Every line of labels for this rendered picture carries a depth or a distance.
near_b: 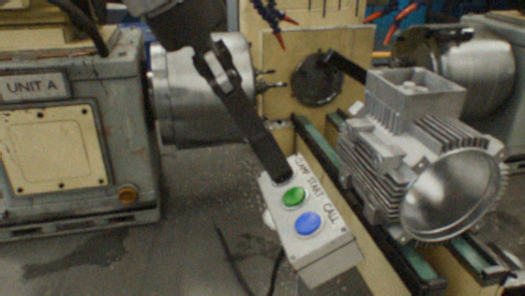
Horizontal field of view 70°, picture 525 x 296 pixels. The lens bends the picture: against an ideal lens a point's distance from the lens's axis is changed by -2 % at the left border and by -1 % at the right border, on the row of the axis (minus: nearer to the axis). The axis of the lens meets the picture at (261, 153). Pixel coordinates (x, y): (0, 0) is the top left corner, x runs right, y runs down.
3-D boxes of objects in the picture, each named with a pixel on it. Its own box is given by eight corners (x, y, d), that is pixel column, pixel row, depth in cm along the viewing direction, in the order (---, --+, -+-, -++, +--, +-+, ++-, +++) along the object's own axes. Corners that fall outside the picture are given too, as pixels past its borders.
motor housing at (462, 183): (330, 185, 73) (339, 92, 64) (418, 174, 77) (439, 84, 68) (380, 259, 56) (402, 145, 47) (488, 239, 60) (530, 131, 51)
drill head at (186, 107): (112, 128, 97) (93, 29, 85) (252, 116, 104) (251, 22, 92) (98, 180, 76) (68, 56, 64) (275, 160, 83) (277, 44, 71)
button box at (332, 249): (270, 199, 55) (253, 174, 52) (313, 175, 55) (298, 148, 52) (308, 292, 40) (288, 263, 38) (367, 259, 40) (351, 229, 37)
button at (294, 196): (284, 203, 47) (277, 193, 46) (306, 191, 47) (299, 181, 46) (291, 218, 44) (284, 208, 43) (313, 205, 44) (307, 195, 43)
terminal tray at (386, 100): (360, 110, 67) (365, 70, 63) (414, 105, 69) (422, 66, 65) (395, 140, 56) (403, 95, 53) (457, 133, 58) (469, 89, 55)
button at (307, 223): (296, 229, 42) (290, 218, 41) (320, 215, 42) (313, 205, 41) (305, 247, 40) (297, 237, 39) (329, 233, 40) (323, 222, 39)
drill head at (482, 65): (353, 107, 110) (365, 18, 98) (474, 96, 118) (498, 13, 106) (398, 146, 89) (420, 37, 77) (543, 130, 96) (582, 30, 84)
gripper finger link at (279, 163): (266, 124, 45) (268, 126, 44) (291, 166, 49) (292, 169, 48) (245, 137, 45) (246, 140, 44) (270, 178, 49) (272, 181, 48)
